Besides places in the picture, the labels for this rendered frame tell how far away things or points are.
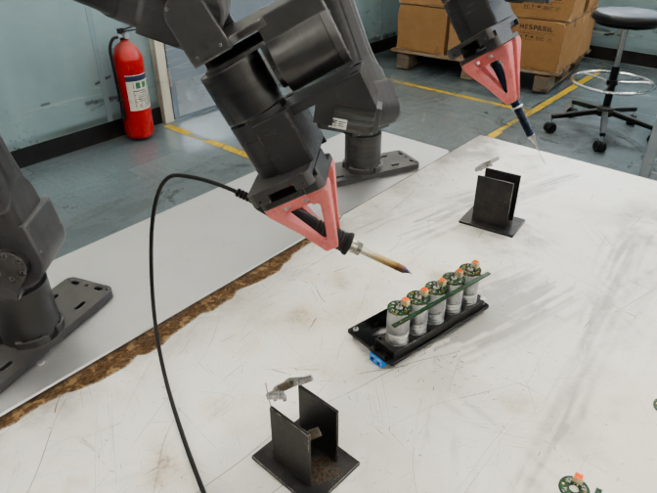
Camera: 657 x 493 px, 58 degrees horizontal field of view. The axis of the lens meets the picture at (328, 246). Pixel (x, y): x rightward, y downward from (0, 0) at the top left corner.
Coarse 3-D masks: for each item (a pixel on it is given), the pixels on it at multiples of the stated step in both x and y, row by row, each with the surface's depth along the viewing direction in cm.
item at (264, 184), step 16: (272, 112) 53; (240, 128) 53; (256, 144) 54; (320, 144) 58; (256, 160) 55; (256, 176) 58; (272, 176) 55; (288, 176) 53; (304, 176) 52; (256, 192) 54; (272, 192) 53
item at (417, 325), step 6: (414, 306) 62; (420, 306) 62; (426, 312) 63; (414, 318) 63; (420, 318) 63; (426, 318) 64; (414, 324) 64; (420, 324) 64; (426, 324) 64; (414, 330) 64; (420, 330) 64
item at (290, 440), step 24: (288, 384) 51; (312, 408) 51; (288, 432) 49; (312, 432) 51; (336, 432) 50; (264, 456) 53; (288, 456) 51; (312, 456) 53; (336, 456) 52; (288, 480) 51; (312, 480) 51; (336, 480) 51
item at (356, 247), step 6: (354, 240) 61; (354, 246) 61; (360, 246) 61; (354, 252) 61; (360, 252) 61; (366, 252) 61; (372, 252) 61; (372, 258) 62; (378, 258) 61; (384, 258) 62; (384, 264) 62; (390, 264) 62; (396, 264) 62; (396, 270) 62; (402, 270) 62
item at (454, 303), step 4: (452, 276) 66; (448, 288) 66; (452, 288) 65; (456, 288) 65; (448, 292) 66; (460, 292) 66; (452, 296) 66; (456, 296) 66; (460, 296) 66; (448, 300) 66; (452, 300) 66; (456, 300) 66; (460, 300) 67; (448, 304) 67; (452, 304) 66; (456, 304) 67; (460, 304) 67; (448, 308) 67; (452, 308) 67; (456, 308) 67; (448, 312) 67; (452, 312) 67; (456, 312) 67
